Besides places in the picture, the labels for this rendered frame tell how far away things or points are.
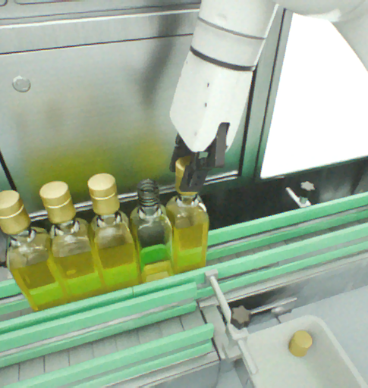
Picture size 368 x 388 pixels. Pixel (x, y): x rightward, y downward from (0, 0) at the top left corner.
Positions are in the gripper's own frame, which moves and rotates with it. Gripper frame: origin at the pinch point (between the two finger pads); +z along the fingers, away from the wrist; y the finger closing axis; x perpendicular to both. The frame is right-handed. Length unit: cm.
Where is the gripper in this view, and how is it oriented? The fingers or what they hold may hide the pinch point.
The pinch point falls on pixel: (187, 169)
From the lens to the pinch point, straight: 45.5
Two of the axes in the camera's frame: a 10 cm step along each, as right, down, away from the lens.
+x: 9.2, -0.1, 3.9
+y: 3.1, 6.4, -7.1
